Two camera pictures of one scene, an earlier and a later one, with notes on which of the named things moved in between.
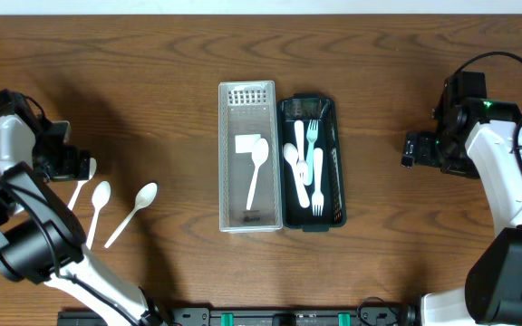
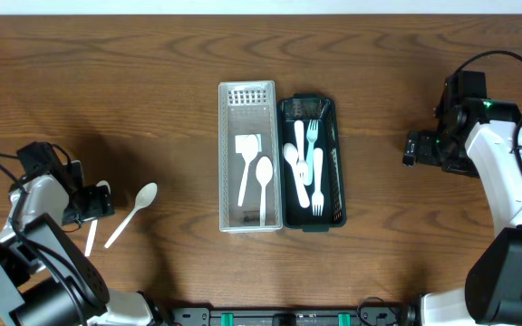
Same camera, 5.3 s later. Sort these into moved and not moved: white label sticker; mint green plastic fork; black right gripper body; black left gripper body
Moved: black left gripper body
Not moved: black right gripper body; white label sticker; mint green plastic fork
